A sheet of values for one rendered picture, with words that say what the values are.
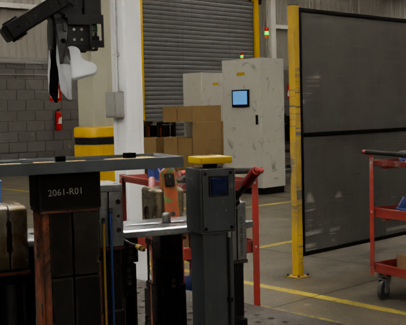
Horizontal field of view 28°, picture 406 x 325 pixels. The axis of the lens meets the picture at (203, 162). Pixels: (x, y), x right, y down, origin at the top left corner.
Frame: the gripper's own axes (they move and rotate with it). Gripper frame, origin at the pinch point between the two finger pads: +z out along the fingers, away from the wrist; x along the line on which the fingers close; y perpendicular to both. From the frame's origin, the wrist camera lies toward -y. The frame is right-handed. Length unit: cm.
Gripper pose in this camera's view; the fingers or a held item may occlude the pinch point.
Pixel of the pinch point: (57, 102)
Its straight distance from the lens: 132.9
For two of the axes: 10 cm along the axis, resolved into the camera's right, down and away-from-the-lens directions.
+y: 9.5, -0.4, 3.1
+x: -3.2, -0.5, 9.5
